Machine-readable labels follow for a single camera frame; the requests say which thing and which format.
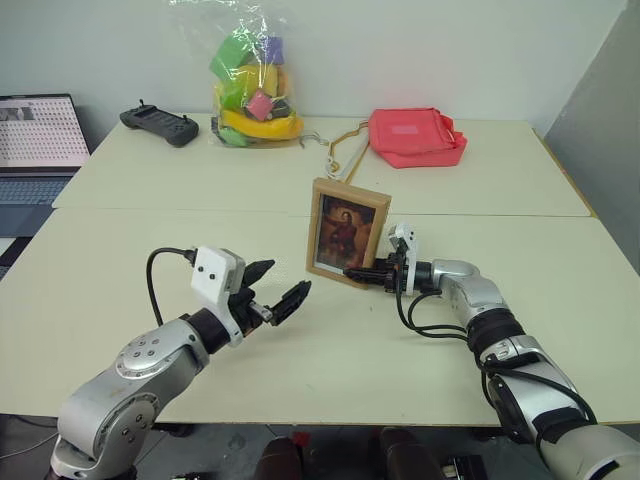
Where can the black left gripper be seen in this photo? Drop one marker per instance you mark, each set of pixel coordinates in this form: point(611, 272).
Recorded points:
point(242, 305)

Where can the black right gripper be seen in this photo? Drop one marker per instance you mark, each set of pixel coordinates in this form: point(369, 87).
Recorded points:
point(390, 275)

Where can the wooden picture frame with portrait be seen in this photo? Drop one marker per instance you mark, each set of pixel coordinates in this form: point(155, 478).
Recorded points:
point(345, 232)

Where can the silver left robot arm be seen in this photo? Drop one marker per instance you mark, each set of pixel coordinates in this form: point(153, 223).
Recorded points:
point(150, 370)

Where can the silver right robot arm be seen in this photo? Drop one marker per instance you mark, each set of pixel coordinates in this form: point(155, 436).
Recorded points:
point(530, 380)

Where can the beige clothes hanger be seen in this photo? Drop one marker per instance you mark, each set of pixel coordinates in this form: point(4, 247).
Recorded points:
point(330, 167)

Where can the red fabric bag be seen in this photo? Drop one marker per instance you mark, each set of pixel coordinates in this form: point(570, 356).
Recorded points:
point(415, 135)

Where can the silver metal hook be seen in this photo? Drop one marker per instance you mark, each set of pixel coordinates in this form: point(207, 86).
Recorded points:
point(312, 134)

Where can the yellow toy banana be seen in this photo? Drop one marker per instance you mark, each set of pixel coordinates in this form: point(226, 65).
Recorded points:
point(265, 127)

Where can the dark brown rounded shape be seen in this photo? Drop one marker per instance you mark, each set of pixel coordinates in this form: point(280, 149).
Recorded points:
point(282, 460)

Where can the pink toy block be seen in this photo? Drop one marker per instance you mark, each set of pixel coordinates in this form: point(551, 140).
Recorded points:
point(260, 105)

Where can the clear plastic bag of toys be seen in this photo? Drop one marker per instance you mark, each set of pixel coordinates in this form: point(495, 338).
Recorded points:
point(250, 90)

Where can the black handheld game controller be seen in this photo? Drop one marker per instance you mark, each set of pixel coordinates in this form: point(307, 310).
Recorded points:
point(157, 122)

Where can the green toy block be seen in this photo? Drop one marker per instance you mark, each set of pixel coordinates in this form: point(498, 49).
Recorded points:
point(227, 57)

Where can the purple toy block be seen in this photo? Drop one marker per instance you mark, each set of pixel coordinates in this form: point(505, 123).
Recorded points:
point(275, 50)

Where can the grey partition panel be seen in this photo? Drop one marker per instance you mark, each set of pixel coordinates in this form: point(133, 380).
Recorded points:
point(600, 130)

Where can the open grey laptop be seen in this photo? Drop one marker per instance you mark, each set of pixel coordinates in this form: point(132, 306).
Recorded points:
point(35, 135)

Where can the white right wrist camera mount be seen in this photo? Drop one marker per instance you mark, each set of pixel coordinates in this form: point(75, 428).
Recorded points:
point(409, 250)

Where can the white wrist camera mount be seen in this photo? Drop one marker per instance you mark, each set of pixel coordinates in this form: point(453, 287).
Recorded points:
point(212, 275)
point(409, 250)

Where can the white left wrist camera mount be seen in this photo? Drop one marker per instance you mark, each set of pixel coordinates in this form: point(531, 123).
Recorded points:
point(212, 275)

